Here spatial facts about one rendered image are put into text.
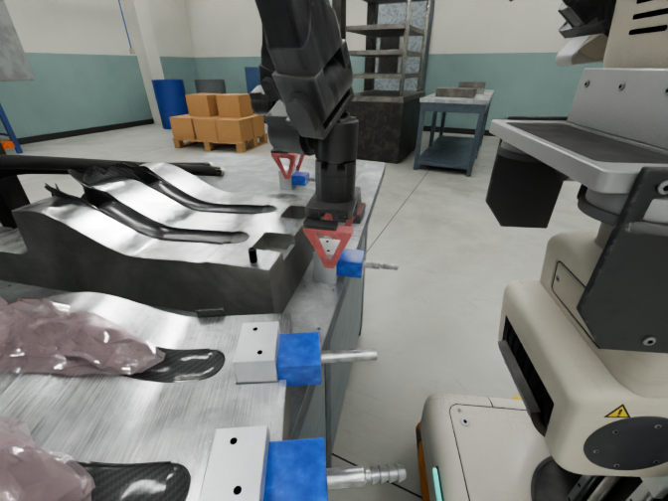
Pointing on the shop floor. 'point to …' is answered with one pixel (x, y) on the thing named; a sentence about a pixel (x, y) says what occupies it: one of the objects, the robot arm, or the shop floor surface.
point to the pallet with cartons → (219, 122)
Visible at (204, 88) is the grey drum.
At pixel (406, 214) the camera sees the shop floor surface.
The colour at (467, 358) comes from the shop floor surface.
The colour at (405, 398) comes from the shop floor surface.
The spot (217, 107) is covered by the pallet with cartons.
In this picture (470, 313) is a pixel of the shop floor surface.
